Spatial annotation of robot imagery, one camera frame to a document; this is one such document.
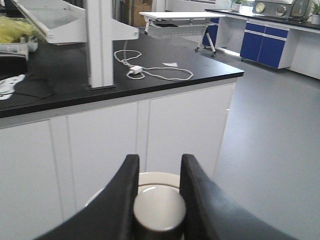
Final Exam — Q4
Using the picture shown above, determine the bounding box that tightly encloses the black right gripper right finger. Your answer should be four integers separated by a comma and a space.
179, 154, 293, 240

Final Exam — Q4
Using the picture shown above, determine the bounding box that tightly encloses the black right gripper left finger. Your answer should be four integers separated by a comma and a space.
37, 154, 140, 240

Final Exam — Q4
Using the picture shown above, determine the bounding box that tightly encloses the glass jar with cream lid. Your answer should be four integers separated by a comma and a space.
84, 171, 191, 240

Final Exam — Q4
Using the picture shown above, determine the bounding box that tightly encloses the white lab bench cabinet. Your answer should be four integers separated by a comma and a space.
0, 34, 244, 240

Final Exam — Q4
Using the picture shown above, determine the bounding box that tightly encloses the blue door lab cabinet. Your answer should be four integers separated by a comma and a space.
211, 9, 320, 79

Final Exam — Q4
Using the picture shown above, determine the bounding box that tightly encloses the white folding table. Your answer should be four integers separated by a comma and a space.
139, 11, 224, 58

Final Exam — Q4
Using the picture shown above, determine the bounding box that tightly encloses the yellow bag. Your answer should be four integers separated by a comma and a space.
0, 15, 41, 44

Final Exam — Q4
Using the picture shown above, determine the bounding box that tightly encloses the round metal dish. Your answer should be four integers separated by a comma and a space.
255, 2, 266, 14

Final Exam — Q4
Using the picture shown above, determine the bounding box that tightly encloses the white potted plant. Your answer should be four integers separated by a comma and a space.
310, 0, 320, 25

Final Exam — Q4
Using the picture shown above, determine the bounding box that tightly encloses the white charger with cable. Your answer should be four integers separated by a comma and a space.
113, 49, 194, 82

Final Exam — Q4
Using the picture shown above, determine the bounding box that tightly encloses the black cable on bench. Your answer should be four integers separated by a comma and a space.
12, 73, 56, 99

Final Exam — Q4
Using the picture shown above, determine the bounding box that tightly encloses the white shelf upright frame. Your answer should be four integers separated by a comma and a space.
12, 0, 139, 90

